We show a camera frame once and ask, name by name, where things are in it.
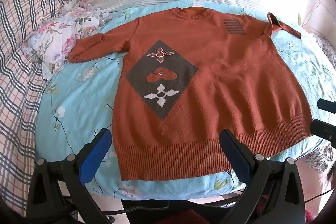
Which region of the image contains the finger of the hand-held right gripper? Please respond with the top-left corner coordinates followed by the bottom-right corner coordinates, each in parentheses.
top-left (310, 119), bottom-right (336, 141)
top-left (317, 99), bottom-right (336, 112)

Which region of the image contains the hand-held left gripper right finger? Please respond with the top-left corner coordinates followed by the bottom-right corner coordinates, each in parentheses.
top-left (219, 129), bottom-right (306, 224)

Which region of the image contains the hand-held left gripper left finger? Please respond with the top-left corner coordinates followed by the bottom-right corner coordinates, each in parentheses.
top-left (26, 128), bottom-right (113, 224)

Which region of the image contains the orange knit sweater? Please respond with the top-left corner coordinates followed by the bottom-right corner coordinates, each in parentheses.
top-left (69, 7), bottom-right (313, 182)

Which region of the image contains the white floral bed cover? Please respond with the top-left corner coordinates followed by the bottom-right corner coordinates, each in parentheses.
top-left (302, 32), bottom-right (336, 173)

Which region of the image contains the light blue floral bed sheet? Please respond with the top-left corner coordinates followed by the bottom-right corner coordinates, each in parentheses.
top-left (35, 0), bottom-right (336, 201)

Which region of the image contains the plaid blanket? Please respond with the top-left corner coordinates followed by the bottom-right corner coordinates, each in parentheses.
top-left (0, 0), bottom-right (79, 214)

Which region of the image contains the white floral pillow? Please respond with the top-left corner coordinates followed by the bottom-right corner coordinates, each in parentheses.
top-left (22, 0), bottom-right (113, 80)

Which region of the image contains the thin black cable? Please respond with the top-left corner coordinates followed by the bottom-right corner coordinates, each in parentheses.
top-left (304, 186), bottom-right (336, 202)

